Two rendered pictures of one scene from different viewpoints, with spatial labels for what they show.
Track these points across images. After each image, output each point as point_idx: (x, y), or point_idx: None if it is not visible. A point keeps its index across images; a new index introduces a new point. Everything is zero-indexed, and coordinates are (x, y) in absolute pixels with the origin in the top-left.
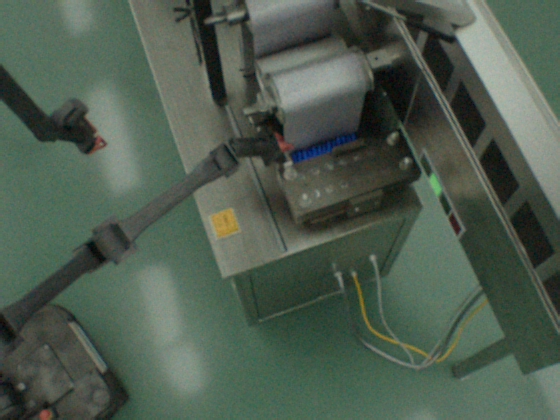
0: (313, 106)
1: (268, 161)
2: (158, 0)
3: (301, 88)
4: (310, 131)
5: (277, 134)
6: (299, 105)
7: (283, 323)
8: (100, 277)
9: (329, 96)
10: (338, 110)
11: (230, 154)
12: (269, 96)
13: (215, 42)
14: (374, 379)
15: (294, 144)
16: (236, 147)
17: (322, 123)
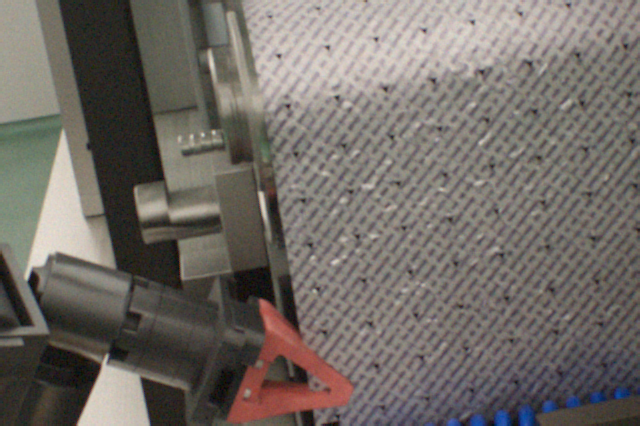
0: (401, 89)
1: (201, 387)
2: (105, 263)
3: (345, 2)
4: (421, 301)
5: (272, 308)
6: (332, 66)
7: None
8: None
9: (473, 45)
10: (537, 174)
11: (12, 299)
12: (214, 53)
13: (133, 100)
14: None
15: (356, 384)
16: (48, 275)
17: (473, 255)
